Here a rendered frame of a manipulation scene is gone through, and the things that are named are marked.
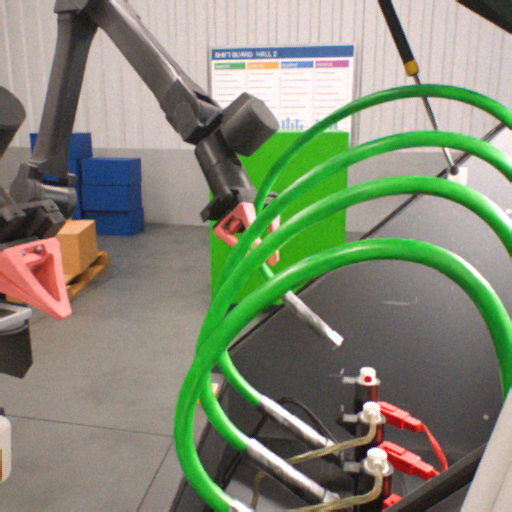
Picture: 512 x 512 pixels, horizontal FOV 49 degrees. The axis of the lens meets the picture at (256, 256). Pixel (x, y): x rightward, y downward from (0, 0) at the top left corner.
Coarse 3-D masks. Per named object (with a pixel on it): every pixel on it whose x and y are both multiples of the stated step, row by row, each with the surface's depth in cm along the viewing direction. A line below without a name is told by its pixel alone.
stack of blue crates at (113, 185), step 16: (32, 144) 673; (80, 144) 672; (80, 160) 669; (96, 160) 661; (112, 160) 658; (128, 160) 656; (48, 176) 674; (80, 176) 675; (96, 176) 666; (112, 176) 663; (128, 176) 659; (80, 192) 678; (96, 192) 667; (112, 192) 663; (128, 192) 661; (80, 208) 680; (96, 208) 672; (112, 208) 667; (128, 208) 664; (96, 224) 682; (112, 224) 677; (128, 224) 671
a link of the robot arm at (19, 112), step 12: (0, 96) 51; (12, 96) 52; (0, 108) 50; (12, 108) 51; (0, 120) 49; (12, 120) 50; (0, 132) 49; (12, 132) 50; (0, 144) 51; (0, 156) 53
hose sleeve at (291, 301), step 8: (288, 296) 73; (296, 296) 74; (288, 304) 73; (296, 304) 73; (304, 304) 73; (296, 312) 73; (304, 312) 72; (312, 312) 73; (304, 320) 73; (312, 320) 72; (320, 320) 72; (312, 328) 72; (320, 328) 72; (328, 328) 72; (320, 336) 72
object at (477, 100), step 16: (368, 96) 63; (384, 96) 62; (400, 96) 61; (416, 96) 60; (432, 96) 59; (448, 96) 58; (464, 96) 58; (480, 96) 57; (336, 112) 65; (352, 112) 64; (496, 112) 56; (320, 128) 66; (304, 144) 68; (288, 160) 69; (272, 176) 71; (256, 208) 73
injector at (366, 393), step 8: (360, 384) 62; (368, 384) 61; (376, 384) 62; (360, 392) 62; (368, 392) 61; (376, 392) 62; (360, 400) 62; (368, 400) 62; (376, 400) 62; (360, 408) 62; (336, 416) 64; (344, 424) 63; (352, 424) 63; (352, 432) 63
